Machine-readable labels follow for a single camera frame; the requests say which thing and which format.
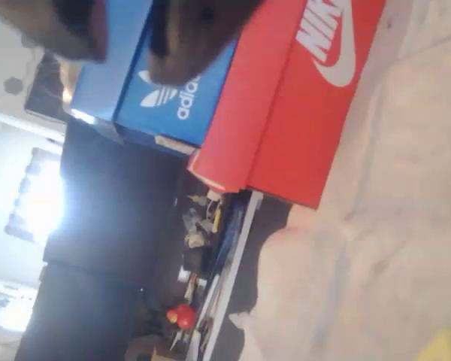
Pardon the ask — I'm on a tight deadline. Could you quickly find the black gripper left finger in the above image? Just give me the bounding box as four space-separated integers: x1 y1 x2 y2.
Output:
0 0 108 64

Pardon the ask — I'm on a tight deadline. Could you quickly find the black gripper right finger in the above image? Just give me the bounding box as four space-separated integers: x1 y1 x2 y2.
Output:
148 0 266 86

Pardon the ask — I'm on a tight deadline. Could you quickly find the blue adidas shoe box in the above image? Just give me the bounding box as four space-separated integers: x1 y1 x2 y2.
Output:
69 0 238 148

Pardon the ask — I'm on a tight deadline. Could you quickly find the bright window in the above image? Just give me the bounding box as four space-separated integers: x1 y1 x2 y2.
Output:
0 111 71 334

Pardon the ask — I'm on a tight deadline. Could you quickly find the large dark cabinet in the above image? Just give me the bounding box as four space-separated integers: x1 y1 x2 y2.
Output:
14 114 196 361

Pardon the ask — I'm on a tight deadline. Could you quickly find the small red round object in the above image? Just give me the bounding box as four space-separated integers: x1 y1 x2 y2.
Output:
166 303 196 329

